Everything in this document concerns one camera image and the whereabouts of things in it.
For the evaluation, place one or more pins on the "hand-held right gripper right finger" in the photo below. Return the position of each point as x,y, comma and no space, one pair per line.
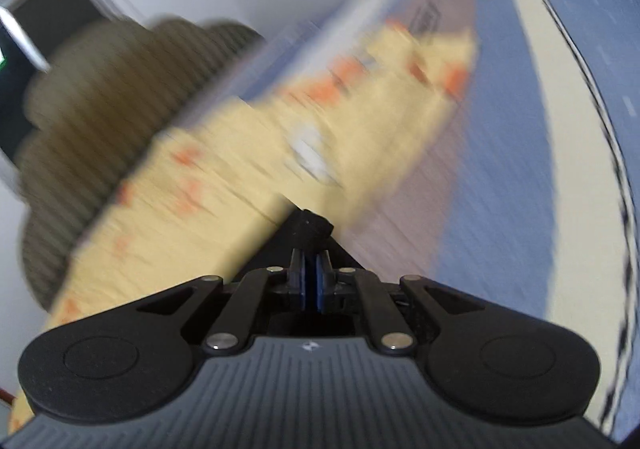
323,284

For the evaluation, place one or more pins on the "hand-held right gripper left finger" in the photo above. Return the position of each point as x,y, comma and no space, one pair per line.
297,281

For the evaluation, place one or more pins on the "black pants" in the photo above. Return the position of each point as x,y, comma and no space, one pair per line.
310,229

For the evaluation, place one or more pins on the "yellow carrot print blanket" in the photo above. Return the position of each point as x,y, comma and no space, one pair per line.
225,169

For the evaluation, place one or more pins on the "olive padded headboard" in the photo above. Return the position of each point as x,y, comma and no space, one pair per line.
100,104

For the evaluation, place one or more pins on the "window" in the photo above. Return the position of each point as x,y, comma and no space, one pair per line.
45,4

